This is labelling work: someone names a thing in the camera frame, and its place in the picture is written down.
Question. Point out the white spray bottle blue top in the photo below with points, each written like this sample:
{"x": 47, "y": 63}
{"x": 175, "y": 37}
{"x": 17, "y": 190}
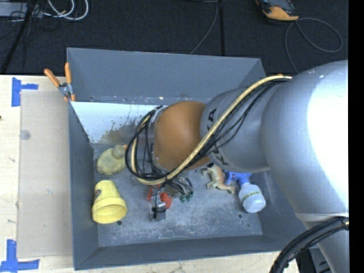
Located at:
{"x": 251, "y": 198}

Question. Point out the grey metal bin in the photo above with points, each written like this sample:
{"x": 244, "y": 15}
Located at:
{"x": 199, "y": 220}

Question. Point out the red toy block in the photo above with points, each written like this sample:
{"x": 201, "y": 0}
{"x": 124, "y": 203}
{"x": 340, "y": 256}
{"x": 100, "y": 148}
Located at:
{"x": 167, "y": 200}

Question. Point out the yellow rubber duck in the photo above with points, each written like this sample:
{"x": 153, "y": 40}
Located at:
{"x": 109, "y": 162}

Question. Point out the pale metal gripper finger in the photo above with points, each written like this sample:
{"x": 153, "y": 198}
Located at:
{"x": 160, "y": 205}
{"x": 161, "y": 215}

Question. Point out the yellow plastic cup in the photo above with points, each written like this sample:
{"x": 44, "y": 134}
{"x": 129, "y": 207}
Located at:
{"x": 108, "y": 202}

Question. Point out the tan toy animal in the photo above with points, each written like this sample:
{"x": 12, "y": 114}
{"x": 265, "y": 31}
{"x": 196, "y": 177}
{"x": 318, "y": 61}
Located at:
{"x": 217, "y": 178}

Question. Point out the pale wood flat board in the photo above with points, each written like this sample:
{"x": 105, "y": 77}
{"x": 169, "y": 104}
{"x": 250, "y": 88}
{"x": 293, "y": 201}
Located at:
{"x": 42, "y": 181}

